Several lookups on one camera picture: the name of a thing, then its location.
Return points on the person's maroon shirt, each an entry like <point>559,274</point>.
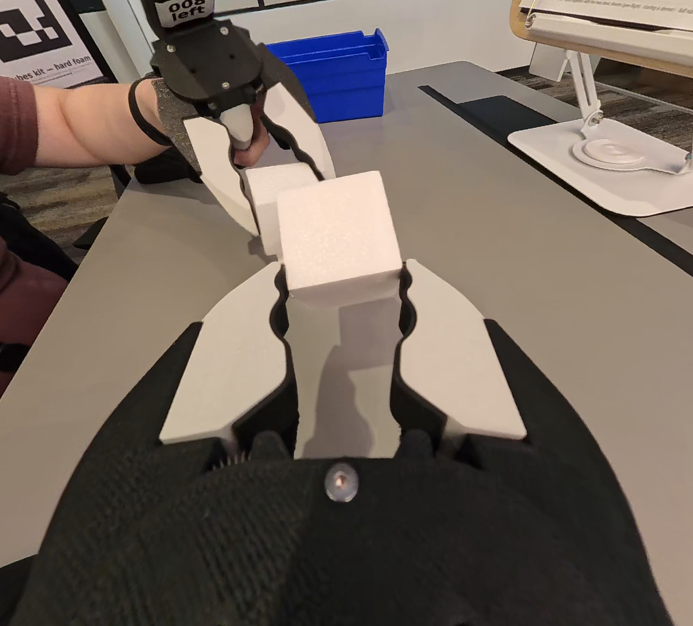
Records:
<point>21,301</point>

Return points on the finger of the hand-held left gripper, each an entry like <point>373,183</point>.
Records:
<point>303,128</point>
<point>216,165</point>

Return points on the black office chair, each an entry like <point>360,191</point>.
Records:
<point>32,241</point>

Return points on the person's left forearm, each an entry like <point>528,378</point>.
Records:
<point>86,122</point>

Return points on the black wristband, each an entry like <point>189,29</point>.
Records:
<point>134,111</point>

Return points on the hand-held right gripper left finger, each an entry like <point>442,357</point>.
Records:
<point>227,366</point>

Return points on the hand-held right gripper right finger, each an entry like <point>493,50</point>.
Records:
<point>460,366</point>

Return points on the white and wooden document stand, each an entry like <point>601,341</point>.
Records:
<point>622,187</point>

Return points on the person's left hand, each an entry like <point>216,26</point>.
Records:
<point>252,152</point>

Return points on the blue plastic bin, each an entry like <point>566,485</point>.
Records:
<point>335,79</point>

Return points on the framed marker sign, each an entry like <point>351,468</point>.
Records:
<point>38,14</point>

